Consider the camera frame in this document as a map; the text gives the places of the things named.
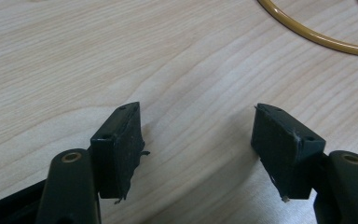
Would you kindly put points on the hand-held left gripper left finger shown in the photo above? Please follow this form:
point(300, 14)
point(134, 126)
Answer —
point(115, 161)

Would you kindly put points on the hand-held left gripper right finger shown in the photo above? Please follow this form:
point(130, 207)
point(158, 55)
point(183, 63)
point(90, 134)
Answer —
point(281, 149)

